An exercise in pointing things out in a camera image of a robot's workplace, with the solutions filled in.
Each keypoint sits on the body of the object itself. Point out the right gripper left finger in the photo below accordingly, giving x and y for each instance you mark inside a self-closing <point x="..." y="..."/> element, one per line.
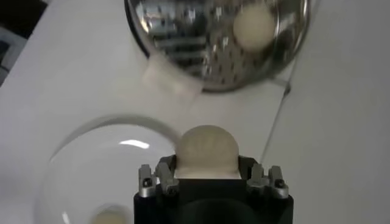
<point x="166" y="179"/>

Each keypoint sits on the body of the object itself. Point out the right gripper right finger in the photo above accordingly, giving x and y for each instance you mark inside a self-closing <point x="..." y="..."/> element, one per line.
<point x="257" y="181"/>

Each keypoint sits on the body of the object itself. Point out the white steamed baozi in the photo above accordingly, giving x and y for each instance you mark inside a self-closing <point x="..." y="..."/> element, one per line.
<point x="254" y="27"/>
<point x="108" y="217"/>
<point x="207" y="152"/>

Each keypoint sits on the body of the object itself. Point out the stainless steel steamer insert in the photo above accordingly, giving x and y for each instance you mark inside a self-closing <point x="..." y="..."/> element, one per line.
<point x="189" y="45"/>

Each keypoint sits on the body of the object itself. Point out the white round plate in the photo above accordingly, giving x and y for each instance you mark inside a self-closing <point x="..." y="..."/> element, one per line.
<point x="100" y="170"/>

